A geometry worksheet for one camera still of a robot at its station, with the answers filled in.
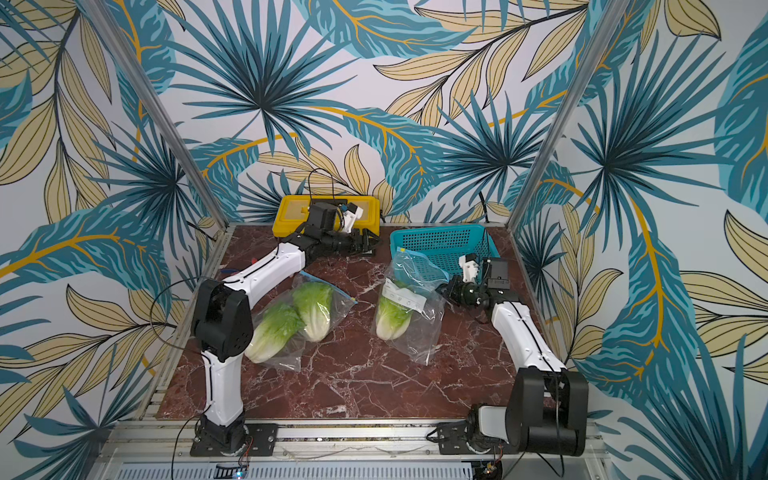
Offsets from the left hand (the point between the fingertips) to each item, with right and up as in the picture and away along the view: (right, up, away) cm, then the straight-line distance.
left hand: (379, 246), depth 86 cm
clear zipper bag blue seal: (-23, -30, -4) cm, 38 cm away
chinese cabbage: (-28, -22, -4) cm, 36 cm away
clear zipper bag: (+9, -16, -6) cm, 19 cm away
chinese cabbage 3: (+4, -20, -3) cm, 21 cm away
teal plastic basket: (+24, +1, +24) cm, 34 cm away
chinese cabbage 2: (-19, -16, +2) cm, 25 cm away
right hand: (+17, -12, -1) cm, 20 cm away
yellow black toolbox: (-29, +12, +15) cm, 35 cm away
